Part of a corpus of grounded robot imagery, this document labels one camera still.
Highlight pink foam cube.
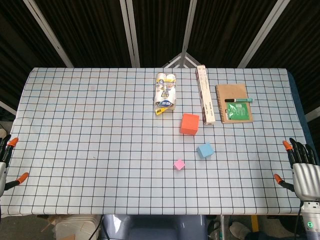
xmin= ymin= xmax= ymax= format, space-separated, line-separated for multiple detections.
xmin=173 ymin=159 xmax=186 ymax=172

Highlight white shoe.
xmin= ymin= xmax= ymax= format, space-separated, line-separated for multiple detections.
xmin=229 ymin=221 xmax=251 ymax=239

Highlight triangular metal frame bracket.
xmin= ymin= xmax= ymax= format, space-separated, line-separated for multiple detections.
xmin=161 ymin=51 xmax=201 ymax=68

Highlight white metal table leg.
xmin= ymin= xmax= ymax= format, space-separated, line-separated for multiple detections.
xmin=219 ymin=214 xmax=226 ymax=240

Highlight brown spiral notebook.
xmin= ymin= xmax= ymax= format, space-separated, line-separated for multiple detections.
xmin=215 ymin=83 xmax=254 ymax=125

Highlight green marker pen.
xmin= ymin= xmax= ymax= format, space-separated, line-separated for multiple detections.
xmin=224 ymin=97 xmax=253 ymax=103

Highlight white plastic bin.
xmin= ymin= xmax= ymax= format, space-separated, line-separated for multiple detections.
xmin=55 ymin=216 xmax=101 ymax=240

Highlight white metal frame post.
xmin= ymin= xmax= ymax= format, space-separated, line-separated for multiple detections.
xmin=237 ymin=0 xmax=292 ymax=68
xmin=180 ymin=0 xmax=198 ymax=68
xmin=119 ymin=0 xmax=141 ymax=68
xmin=22 ymin=0 xmax=75 ymax=68
xmin=304 ymin=106 xmax=320 ymax=122
xmin=0 ymin=100 xmax=18 ymax=116

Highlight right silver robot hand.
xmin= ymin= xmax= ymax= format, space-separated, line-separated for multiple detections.
xmin=274 ymin=138 xmax=320 ymax=202

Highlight blue foam cube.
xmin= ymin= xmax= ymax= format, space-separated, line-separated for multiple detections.
xmin=196 ymin=142 xmax=215 ymax=160

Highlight dark blue table cover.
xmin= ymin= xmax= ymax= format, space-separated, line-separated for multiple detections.
xmin=286 ymin=70 xmax=317 ymax=153

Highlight long white cardboard box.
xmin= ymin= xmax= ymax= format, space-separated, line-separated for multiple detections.
xmin=195 ymin=64 xmax=216 ymax=126

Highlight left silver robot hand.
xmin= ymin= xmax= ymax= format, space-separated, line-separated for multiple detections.
xmin=0 ymin=136 xmax=30 ymax=198

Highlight orange foam cube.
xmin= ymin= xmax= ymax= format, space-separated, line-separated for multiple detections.
xmin=179 ymin=113 xmax=200 ymax=137

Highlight grey-blue robot torso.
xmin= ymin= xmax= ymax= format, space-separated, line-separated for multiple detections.
xmin=101 ymin=214 xmax=208 ymax=240

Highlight green sachet packet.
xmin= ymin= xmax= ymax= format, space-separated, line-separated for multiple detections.
xmin=226 ymin=102 xmax=250 ymax=121

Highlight checked light blue tablecloth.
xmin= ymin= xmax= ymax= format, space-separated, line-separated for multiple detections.
xmin=0 ymin=66 xmax=320 ymax=217

